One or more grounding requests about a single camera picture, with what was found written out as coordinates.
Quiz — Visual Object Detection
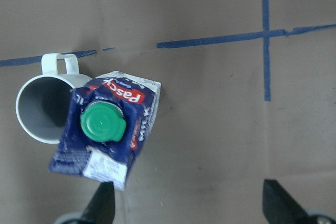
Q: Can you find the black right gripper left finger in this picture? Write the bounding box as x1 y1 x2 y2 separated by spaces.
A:
80 182 116 224

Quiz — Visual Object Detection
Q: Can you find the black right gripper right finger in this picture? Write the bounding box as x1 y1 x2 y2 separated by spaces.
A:
262 179 336 224

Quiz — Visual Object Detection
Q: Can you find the blue white milk carton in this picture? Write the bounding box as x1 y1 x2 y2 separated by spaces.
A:
49 71 161 190

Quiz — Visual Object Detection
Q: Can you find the white ceramic mug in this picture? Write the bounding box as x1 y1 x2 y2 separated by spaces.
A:
15 53 91 144

